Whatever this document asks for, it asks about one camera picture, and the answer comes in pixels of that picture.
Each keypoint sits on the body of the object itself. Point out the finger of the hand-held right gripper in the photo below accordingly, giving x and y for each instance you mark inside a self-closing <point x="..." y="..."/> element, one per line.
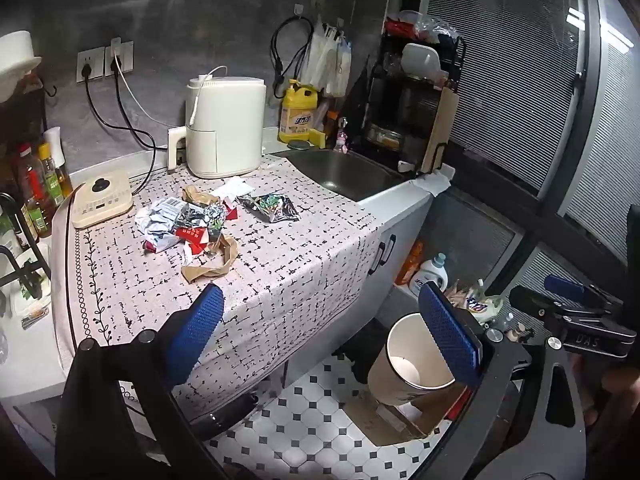
<point x="587" y="332"/>
<point x="565" y="287"/>

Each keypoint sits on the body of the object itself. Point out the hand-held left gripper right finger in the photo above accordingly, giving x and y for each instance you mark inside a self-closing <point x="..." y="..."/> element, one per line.
<point x="447" y="340"/>

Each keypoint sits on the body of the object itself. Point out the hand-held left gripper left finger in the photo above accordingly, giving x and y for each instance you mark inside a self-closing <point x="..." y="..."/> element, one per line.
<point x="197" y="330"/>

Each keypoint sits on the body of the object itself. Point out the brown paper strip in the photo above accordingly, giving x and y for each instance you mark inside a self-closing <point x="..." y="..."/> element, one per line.
<point x="227" y="257"/>

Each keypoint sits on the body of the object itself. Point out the red printed carton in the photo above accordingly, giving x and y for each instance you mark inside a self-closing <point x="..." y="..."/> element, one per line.
<point x="192" y="234"/>

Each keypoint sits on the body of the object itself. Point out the silver foil wrapper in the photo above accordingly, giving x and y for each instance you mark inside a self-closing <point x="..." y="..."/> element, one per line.
<point x="200" y="217"/>

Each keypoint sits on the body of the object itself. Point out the small red wrapper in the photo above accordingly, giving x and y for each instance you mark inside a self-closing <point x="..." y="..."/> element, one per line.
<point x="231" y="210"/>

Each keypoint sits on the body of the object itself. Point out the white barcode wrapper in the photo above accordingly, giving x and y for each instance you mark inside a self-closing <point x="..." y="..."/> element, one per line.
<point x="170" y="207"/>

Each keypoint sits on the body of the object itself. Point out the brown paper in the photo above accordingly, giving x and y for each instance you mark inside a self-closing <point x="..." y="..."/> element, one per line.
<point x="199" y="195"/>

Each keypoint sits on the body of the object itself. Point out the green foil wrapper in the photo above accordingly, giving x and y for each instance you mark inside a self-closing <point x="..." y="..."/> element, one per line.
<point x="270" y="207"/>

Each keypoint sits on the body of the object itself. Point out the white paper scrap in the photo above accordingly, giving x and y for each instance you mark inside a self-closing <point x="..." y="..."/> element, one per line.
<point x="234" y="189"/>

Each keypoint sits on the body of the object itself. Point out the person's right hand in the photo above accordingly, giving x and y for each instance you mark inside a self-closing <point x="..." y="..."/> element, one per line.
<point x="600" y="385"/>

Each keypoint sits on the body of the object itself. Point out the colourful refill bag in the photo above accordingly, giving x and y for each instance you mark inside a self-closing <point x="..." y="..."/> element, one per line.
<point x="480" y="305"/>

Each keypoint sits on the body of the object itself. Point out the white laundry detergent bottle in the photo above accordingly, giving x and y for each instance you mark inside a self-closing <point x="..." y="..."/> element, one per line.
<point x="429" y="277"/>

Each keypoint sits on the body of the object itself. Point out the cardboard box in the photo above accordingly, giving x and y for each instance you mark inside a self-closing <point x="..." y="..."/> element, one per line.
<point x="380" y="420"/>

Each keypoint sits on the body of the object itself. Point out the patterned tablecloth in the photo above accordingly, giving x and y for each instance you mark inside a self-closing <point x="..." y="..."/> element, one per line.
<point x="300" y="260"/>

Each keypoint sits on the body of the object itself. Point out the beige induction cooker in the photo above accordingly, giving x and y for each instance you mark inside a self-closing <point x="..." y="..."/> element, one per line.
<point x="107" y="200"/>

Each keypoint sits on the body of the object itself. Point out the white rag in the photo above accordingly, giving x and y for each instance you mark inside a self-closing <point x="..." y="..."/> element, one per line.
<point x="435" y="180"/>

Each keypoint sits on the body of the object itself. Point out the steel sink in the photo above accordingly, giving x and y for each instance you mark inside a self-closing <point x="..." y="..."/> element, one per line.
<point x="345" y="175"/>

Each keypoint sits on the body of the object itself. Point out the wooden cutting board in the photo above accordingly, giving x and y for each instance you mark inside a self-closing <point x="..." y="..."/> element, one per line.
<point x="442" y="125"/>

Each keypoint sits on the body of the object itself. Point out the white air fryer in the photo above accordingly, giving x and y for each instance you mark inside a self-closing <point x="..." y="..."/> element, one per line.
<point x="225" y="125"/>

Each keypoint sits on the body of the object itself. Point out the dark sink strainer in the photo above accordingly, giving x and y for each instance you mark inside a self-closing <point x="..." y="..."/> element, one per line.
<point x="298" y="145"/>

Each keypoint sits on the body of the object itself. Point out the yellow cap sauce bottle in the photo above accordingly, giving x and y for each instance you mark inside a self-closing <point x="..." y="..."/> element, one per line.
<point x="49" y="175"/>

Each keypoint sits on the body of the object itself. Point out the white cap oil bottle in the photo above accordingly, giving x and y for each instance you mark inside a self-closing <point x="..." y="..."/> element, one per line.
<point x="59" y="160"/>

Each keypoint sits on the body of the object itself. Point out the small pink bottle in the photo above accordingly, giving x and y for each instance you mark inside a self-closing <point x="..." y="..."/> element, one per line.
<point x="342" y="142"/>

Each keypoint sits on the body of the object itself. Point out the yellow sponge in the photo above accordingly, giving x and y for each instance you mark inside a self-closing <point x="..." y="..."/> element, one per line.
<point x="318" y="139"/>

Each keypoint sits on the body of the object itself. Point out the yellow detergent bottle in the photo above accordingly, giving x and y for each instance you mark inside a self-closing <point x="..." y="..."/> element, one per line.
<point x="297" y="120"/>

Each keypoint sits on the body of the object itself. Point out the black dish rack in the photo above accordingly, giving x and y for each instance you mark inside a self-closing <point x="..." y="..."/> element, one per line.
<point x="400" y="105"/>

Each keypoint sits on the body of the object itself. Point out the white plastic lid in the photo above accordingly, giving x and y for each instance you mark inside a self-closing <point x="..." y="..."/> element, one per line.
<point x="421" y="60"/>

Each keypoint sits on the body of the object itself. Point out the clear plastic container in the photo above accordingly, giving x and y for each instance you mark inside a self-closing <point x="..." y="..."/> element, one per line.
<point x="430" y="27"/>

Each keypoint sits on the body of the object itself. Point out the white plastic bags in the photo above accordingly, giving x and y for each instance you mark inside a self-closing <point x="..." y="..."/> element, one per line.
<point x="327" y="65"/>

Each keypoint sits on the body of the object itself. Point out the wall socket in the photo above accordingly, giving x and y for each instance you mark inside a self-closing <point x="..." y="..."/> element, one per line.
<point x="90" y="64"/>
<point x="126" y="57"/>

